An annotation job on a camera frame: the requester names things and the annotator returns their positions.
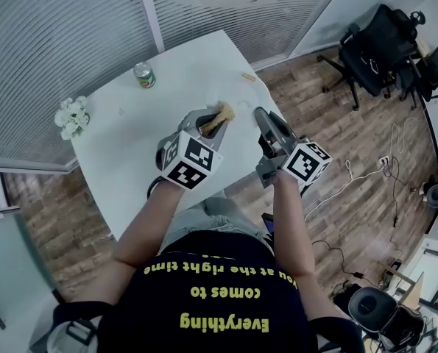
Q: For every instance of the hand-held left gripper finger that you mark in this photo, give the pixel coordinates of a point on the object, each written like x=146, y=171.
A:
x=218, y=140
x=191, y=120

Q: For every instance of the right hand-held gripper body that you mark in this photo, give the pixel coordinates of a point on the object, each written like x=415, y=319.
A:
x=305, y=162

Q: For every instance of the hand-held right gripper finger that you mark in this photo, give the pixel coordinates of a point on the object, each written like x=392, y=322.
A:
x=272, y=134
x=283, y=124

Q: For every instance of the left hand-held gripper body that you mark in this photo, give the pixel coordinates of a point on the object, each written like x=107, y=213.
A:
x=189, y=160

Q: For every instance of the tan fuzzy brush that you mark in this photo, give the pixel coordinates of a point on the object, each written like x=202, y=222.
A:
x=224, y=112

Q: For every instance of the person's right forearm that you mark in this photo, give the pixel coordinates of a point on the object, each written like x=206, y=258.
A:
x=290, y=226

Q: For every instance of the person's left forearm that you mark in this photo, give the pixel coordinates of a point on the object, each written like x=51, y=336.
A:
x=148, y=223

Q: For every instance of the yellow food sticks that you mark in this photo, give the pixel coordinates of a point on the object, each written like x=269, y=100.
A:
x=248, y=76

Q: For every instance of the white square table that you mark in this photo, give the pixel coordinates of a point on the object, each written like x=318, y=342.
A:
x=130, y=142

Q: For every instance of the green drink can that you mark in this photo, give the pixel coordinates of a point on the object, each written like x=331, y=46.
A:
x=145, y=78

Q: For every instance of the person's grey trousers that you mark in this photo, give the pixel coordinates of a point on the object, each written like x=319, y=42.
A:
x=218, y=219

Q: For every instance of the black phone with blue screen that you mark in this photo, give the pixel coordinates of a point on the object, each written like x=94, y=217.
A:
x=269, y=224

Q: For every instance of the white power strip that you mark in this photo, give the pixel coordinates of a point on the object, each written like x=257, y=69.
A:
x=384, y=160

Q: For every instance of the white flower bouquet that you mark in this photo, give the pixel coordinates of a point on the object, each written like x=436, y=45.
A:
x=71, y=116

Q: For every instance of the black mesh office chair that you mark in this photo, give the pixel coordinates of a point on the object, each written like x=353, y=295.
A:
x=369, y=305
x=377, y=50
x=436, y=72

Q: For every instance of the person's black printed shirt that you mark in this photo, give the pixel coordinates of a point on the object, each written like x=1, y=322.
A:
x=159, y=307

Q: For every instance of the light wooden desk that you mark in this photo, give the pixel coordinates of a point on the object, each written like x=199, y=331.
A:
x=415, y=292

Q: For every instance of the frosted glass door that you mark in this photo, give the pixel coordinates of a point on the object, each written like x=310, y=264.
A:
x=12, y=270

